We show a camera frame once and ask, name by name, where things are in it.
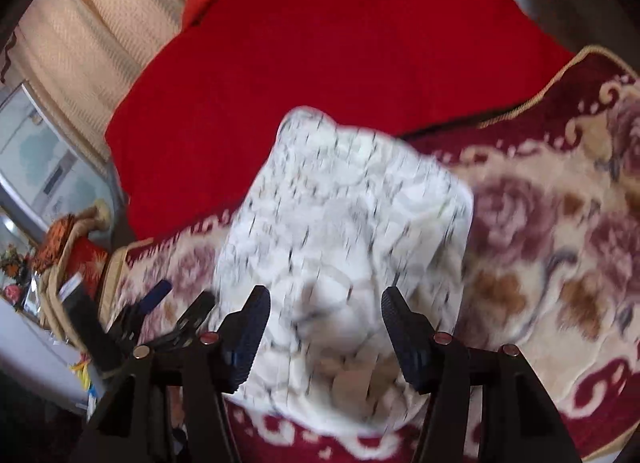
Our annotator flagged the white black patterned coat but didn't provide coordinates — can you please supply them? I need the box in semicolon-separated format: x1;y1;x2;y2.
209;107;473;437

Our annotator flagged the blue yellow plastic toy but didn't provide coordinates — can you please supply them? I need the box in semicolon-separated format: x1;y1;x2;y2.
70;355;98;405

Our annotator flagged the red gift box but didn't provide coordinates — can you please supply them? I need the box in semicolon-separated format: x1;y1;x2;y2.
63;237;110;301

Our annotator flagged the beige garment on box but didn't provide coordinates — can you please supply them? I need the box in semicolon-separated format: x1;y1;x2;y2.
36;199;112;353

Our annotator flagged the orange black folded cloth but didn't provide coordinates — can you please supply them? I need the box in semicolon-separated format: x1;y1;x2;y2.
32;214;77;273

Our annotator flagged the floral plush blanket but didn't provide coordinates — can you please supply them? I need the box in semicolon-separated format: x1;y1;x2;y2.
100;45;639;462

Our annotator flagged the dotted beige curtain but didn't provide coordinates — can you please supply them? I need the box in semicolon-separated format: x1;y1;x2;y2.
1;0;186;170

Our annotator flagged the red sofa cover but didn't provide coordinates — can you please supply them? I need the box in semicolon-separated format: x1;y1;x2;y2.
105;0;570;239

